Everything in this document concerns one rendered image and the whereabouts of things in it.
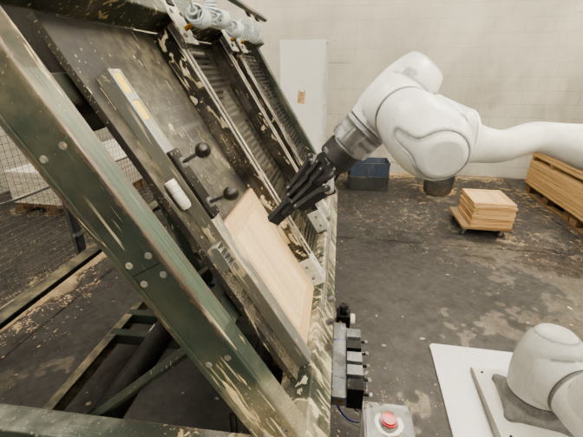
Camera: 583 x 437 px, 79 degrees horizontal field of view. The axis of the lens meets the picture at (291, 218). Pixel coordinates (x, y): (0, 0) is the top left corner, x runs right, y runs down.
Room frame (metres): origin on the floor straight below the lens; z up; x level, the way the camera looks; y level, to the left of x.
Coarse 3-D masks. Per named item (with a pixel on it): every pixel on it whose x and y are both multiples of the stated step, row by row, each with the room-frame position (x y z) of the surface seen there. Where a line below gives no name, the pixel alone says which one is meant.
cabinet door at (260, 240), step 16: (240, 208) 1.08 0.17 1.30; (256, 208) 1.20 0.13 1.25; (240, 224) 1.01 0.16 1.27; (256, 224) 1.12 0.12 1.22; (272, 224) 1.24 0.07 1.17; (240, 240) 0.96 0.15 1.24; (256, 240) 1.04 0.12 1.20; (272, 240) 1.16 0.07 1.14; (256, 256) 0.98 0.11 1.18; (272, 256) 1.08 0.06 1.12; (288, 256) 1.19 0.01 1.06; (272, 272) 1.01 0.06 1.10; (288, 272) 1.11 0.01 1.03; (304, 272) 1.23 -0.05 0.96; (272, 288) 0.94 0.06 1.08; (288, 288) 1.04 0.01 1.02; (304, 288) 1.15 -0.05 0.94; (288, 304) 0.96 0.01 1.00; (304, 304) 1.06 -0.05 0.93; (304, 320) 0.98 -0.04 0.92; (304, 336) 0.92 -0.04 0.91
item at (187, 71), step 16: (160, 0) 1.28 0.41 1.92; (176, 16) 1.31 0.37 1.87; (160, 32) 1.30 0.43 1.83; (176, 32) 1.30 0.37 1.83; (192, 32) 1.37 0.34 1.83; (160, 48) 1.30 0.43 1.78; (176, 48) 1.29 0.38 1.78; (176, 64) 1.29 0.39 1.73; (192, 64) 1.29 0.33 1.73; (192, 80) 1.29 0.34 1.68; (192, 96) 1.29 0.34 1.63; (208, 96) 1.28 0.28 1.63; (208, 112) 1.28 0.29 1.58; (224, 112) 1.31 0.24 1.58; (224, 128) 1.27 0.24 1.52; (224, 144) 1.27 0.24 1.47; (240, 144) 1.27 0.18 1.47; (240, 160) 1.27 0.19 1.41; (256, 160) 1.32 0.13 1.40; (240, 176) 1.27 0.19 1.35; (256, 176) 1.26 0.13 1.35; (256, 192) 1.26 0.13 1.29; (272, 192) 1.29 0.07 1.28; (272, 208) 1.25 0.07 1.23; (288, 224) 1.24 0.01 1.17; (304, 240) 1.28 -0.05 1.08; (304, 256) 1.24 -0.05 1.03; (320, 272) 1.24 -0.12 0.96
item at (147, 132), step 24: (120, 72) 0.91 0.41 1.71; (120, 96) 0.87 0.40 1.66; (144, 120) 0.87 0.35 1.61; (144, 144) 0.86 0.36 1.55; (168, 144) 0.90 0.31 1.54; (168, 168) 0.86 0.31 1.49; (192, 192) 0.85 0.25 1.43; (216, 216) 0.88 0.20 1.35; (216, 240) 0.84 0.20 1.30; (240, 264) 0.83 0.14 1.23; (264, 288) 0.85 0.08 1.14; (264, 312) 0.83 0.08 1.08; (288, 336) 0.82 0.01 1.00
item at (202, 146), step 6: (198, 144) 0.81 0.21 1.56; (204, 144) 0.81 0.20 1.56; (198, 150) 0.80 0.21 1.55; (204, 150) 0.80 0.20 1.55; (210, 150) 0.81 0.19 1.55; (192, 156) 0.84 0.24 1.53; (198, 156) 0.81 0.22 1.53; (204, 156) 0.80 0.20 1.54; (180, 162) 0.87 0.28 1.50; (186, 162) 0.86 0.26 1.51
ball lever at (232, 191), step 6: (228, 186) 0.81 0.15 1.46; (234, 186) 0.81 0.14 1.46; (228, 192) 0.79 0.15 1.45; (234, 192) 0.79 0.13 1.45; (210, 198) 0.87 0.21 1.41; (216, 198) 0.84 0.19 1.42; (222, 198) 0.82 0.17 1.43; (228, 198) 0.79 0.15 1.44; (234, 198) 0.79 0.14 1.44; (210, 204) 0.86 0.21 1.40
